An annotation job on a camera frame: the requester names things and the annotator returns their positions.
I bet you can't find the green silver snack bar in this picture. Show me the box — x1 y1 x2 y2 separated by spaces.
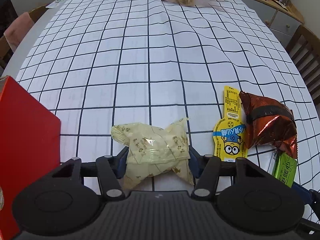
272 152 297 187

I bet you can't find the cream pastry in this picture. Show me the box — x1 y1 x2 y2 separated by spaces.
111 118 194 190

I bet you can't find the yellow minion snack packet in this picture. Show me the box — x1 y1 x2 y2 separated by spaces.
213 86 248 162

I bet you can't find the copper foil snack bag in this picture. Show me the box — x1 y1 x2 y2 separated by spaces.
239 91 298 159

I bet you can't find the red cardboard box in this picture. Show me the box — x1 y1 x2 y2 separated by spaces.
1 76 61 239

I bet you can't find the white black grid tablecloth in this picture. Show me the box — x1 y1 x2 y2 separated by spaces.
16 0 319 190

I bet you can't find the wooden chair with slats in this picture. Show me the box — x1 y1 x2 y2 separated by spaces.
285 25 320 106

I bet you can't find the wooden chair with towel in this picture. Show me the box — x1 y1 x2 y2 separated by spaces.
1 4 48 70

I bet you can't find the grey drawer cabinet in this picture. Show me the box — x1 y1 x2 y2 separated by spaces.
242 0 304 47

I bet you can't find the pink towel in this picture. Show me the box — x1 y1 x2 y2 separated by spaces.
4 12 34 52

